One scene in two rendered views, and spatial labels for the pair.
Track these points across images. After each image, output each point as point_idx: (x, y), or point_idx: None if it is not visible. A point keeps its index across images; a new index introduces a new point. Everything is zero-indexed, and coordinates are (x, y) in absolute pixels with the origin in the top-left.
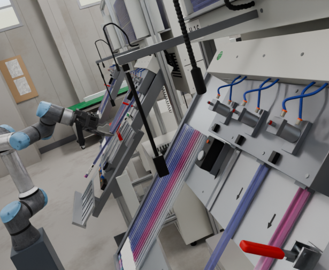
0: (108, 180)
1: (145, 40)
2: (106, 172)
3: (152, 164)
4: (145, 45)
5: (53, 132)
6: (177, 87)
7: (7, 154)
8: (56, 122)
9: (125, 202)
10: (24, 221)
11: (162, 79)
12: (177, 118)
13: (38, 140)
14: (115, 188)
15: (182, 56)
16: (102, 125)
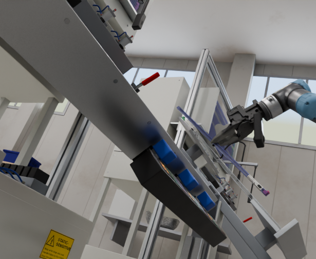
0: (213, 213)
1: (131, 24)
2: (215, 195)
3: None
4: (124, 20)
5: (298, 112)
6: (12, 48)
7: None
8: (287, 105)
9: (216, 250)
10: None
11: None
12: (85, 133)
13: None
14: (200, 237)
15: None
16: (224, 127)
